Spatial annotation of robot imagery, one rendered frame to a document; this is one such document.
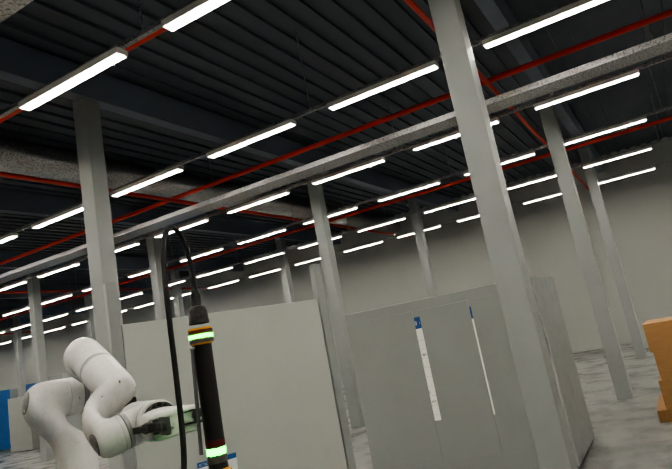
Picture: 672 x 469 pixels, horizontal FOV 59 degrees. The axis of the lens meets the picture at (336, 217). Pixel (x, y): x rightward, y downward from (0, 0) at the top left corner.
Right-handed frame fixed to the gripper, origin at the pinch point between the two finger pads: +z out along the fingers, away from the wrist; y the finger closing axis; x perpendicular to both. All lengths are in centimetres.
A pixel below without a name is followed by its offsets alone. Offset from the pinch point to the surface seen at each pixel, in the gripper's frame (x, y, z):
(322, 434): -39, -137, -169
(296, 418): -28, -123, -169
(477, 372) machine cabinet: -61, -480, -363
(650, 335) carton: -69, -738, -292
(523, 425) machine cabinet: -123, -494, -330
